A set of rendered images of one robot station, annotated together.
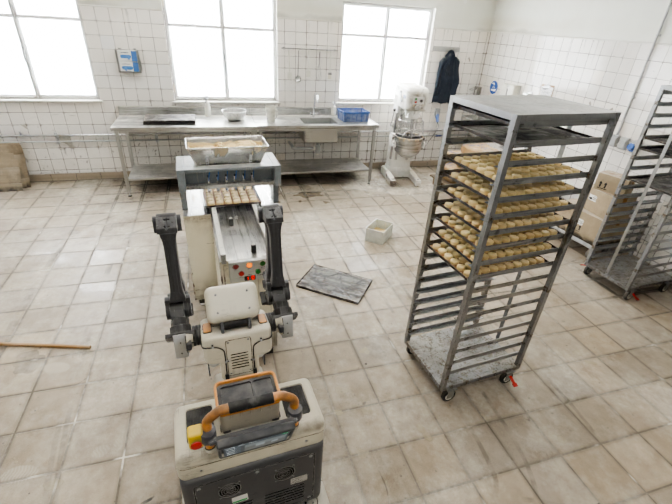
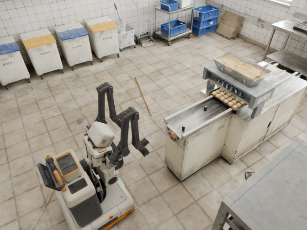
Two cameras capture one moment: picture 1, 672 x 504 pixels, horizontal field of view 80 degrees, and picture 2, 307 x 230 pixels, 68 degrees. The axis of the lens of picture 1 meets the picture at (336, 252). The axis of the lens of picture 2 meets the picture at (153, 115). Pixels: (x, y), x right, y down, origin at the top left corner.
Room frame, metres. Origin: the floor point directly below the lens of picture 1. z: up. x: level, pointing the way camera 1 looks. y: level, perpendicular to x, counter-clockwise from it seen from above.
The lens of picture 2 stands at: (1.47, -1.04, 2.55)
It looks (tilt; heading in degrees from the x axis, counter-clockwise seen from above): 42 degrees down; 77
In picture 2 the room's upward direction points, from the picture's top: 1 degrees counter-clockwise
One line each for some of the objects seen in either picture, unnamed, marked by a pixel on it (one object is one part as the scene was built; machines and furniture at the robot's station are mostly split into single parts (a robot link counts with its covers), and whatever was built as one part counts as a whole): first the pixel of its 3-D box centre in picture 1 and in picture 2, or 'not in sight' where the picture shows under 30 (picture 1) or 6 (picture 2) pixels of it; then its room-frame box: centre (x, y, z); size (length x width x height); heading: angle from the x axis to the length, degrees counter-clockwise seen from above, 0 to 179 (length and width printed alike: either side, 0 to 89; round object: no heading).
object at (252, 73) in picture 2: (227, 147); (240, 68); (2.86, 0.84, 1.28); 0.54 x 0.27 x 0.06; 111
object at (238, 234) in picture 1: (243, 280); (196, 140); (2.39, 0.65, 0.45); 0.70 x 0.34 x 0.90; 21
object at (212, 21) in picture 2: not in sight; (203, 20); (4.23, 4.74, 0.30); 0.60 x 0.40 x 0.20; 18
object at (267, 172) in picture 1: (229, 182); (234, 88); (2.86, 0.84, 1.01); 0.72 x 0.33 x 0.34; 111
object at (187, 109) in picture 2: (210, 195); (229, 88); (2.91, 1.01, 0.87); 2.01 x 0.03 x 0.07; 21
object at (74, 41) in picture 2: not in sight; (75, 46); (0.90, 3.83, 0.38); 0.64 x 0.54 x 0.77; 108
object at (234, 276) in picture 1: (249, 269); (173, 135); (2.05, 0.52, 0.77); 0.24 x 0.04 x 0.14; 111
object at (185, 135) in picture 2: (247, 192); (248, 100); (3.02, 0.74, 0.87); 2.01 x 0.03 x 0.07; 21
